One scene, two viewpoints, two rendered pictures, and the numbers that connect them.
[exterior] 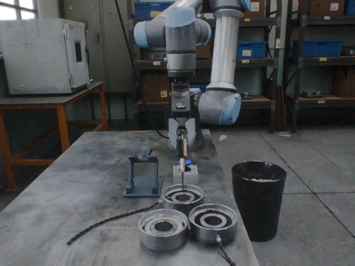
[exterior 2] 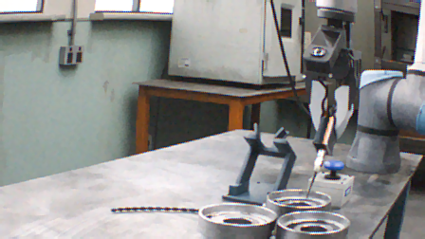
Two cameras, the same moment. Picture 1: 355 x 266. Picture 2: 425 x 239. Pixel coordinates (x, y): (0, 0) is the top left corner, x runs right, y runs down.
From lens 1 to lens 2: 0.34 m
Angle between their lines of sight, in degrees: 28
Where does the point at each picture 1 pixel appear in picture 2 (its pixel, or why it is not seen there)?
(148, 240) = (203, 227)
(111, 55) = not seen: hidden behind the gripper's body
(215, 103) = (413, 95)
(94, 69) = not seen: hidden behind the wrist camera
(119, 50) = (361, 38)
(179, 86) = (327, 31)
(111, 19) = not seen: outside the picture
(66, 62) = (262, 33)
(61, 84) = (249, 67)
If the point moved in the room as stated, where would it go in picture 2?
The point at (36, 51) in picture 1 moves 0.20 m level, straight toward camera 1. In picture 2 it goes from (219, 11) to (217, 10)
